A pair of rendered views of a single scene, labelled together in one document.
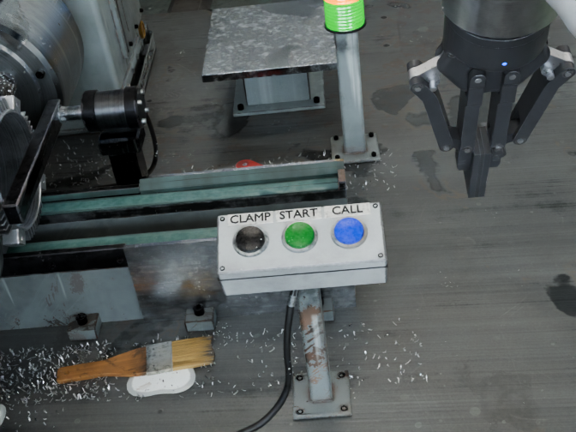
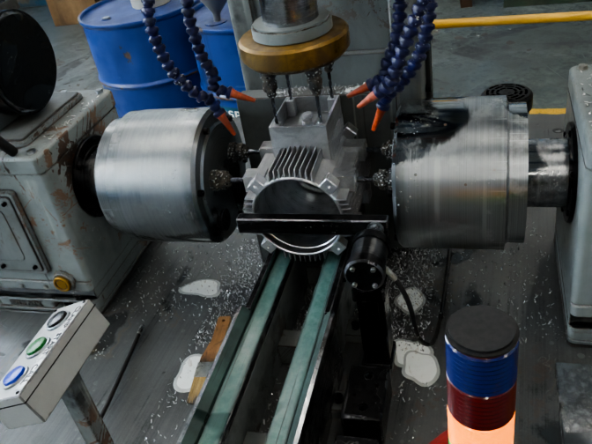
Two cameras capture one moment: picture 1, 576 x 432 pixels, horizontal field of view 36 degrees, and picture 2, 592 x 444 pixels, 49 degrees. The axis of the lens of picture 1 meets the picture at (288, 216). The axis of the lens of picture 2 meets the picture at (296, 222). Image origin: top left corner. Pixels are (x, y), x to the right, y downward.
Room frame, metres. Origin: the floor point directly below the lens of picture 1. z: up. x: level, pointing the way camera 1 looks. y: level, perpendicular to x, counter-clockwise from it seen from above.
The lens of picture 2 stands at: (1.20, -0.53, 1.61)
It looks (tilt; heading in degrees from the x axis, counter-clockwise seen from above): 34 degrees down; 105
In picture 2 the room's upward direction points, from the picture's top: 11 degrees counter-clockwise
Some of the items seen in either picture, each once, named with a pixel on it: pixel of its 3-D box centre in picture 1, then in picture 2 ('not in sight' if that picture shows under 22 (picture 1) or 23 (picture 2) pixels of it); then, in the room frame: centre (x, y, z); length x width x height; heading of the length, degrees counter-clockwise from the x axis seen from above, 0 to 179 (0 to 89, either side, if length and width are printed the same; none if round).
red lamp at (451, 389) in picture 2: not in sight; (480, 388); (1.23, -0.13, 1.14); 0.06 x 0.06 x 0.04
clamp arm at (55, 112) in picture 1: (38, 157); (311, 225); (1.00, 0.32, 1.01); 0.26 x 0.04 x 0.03; 175
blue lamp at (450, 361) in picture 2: not in sight; (481, 352); (1.23, -0.13, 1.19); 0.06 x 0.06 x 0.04
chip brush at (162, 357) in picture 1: (136, 362); (213, 357); (0.81, 0.22, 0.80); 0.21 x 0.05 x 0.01; 93
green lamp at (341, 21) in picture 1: (344, 10); not in sight; (1.23, -0.13, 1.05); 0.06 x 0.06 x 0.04
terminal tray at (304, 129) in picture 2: not in sight; (307, 129); (0.98, 0.48, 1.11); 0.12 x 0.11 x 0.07; 85
